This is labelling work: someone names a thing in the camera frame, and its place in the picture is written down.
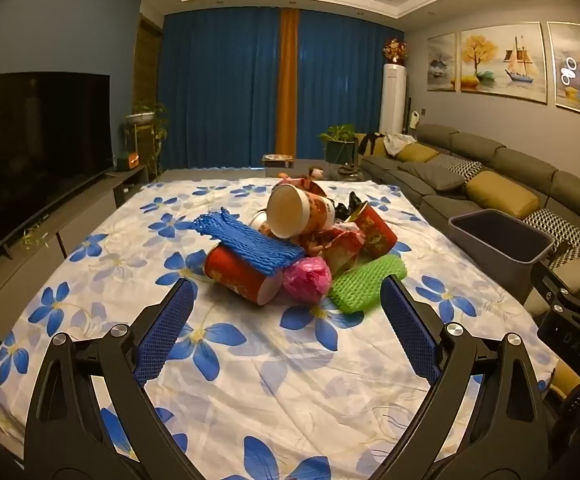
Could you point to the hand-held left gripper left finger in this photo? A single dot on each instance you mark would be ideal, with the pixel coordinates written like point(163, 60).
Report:
point(165, 330)

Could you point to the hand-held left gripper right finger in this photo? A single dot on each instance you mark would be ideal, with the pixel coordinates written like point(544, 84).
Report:
point(409, 330)

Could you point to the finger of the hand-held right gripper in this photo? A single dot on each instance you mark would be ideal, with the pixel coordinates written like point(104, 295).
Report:
point(554, 285)

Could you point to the green foam net sleeve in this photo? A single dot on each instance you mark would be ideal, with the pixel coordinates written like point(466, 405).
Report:
point(357, 287)

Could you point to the grey plastic bin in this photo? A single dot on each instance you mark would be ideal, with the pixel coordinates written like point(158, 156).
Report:
point(499, 245)

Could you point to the red gold-rimmed paper cup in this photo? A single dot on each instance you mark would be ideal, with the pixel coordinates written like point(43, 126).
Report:
point(377, 232)

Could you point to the red printed plastic bag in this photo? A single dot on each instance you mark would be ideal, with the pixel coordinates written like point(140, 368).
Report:
point(335, 250)

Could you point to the pink plastic bag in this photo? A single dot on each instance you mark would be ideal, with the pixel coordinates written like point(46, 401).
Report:
point(307, 280)

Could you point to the blue foam net sleeve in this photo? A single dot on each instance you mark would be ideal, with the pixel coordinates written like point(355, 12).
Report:
point(250, 245)

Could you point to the black plastic bag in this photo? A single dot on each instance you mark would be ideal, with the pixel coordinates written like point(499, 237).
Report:
point(349, 205)

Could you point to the small printed paper cup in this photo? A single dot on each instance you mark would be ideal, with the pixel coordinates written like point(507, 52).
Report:
point(260, 226)

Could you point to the white and orange paper cup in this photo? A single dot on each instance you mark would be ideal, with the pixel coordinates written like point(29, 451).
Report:
point(290, 210)

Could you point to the large black white patterned cushion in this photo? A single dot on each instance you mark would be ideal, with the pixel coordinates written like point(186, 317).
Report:
point(564, 235)

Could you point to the large yellow cushion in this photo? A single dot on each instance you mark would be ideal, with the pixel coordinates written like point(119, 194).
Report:
point(502, 194)

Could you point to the white blue floral blanket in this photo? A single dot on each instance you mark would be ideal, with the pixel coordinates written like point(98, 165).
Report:
point(270, 390)

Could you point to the grey sectional sofa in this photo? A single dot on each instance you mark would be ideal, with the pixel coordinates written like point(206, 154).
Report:
point(514, 165)

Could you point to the grey television cabinet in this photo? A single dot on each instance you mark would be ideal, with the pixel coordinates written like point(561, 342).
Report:
point(85, 205)

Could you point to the small black white patterned cushion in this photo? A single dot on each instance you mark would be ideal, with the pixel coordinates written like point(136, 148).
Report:
point(462, 166)

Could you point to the grey cushion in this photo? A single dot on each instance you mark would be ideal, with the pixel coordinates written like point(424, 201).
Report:
point(427, 175)

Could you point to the dark round teapot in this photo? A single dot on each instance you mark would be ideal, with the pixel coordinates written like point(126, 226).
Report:
point(349, 172)

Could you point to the gold plant stand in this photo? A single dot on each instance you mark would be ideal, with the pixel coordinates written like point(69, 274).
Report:
point(149, 155)

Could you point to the small yellow cushion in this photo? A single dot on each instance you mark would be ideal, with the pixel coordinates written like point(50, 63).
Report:
point(416, 152)

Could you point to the small doll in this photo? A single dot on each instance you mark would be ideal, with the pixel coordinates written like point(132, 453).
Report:
point(316, 172)

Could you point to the white cloth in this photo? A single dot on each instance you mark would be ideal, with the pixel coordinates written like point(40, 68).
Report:
point(399, 144)

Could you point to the black jacket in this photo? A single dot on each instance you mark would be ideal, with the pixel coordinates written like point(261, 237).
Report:
point(367, 144)

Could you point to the green plant in dark pot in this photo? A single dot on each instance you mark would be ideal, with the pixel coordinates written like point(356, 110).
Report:
point(340, 142)

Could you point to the flat printed box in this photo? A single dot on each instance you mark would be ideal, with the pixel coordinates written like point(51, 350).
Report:
point(278, 161)

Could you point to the grey framed painting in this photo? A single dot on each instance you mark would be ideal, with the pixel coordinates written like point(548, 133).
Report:
point(577, 70)

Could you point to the trailing plant in white bowl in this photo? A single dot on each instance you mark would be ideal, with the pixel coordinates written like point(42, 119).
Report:
point(142, 116)

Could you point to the black flat television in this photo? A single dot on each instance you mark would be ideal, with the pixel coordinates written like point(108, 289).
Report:
point(30, 150)

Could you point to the wide sailboat painting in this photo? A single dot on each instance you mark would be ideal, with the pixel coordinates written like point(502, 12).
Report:
point(502, 62)

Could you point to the white standing air conditioner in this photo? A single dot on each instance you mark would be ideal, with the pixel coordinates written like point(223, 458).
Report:
point(392, 100)

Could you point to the blue curtain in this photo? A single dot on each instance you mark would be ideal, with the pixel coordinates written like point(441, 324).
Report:
point(345, 75)
point(220, 90)

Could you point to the small landscape painting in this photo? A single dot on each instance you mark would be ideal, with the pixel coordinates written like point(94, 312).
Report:
point(441, 62)

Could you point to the orange curtain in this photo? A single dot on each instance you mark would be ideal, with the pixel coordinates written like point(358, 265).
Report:
point(287, 85)

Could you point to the orange flower ornament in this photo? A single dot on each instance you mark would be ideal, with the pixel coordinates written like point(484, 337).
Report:
point(395, 50)

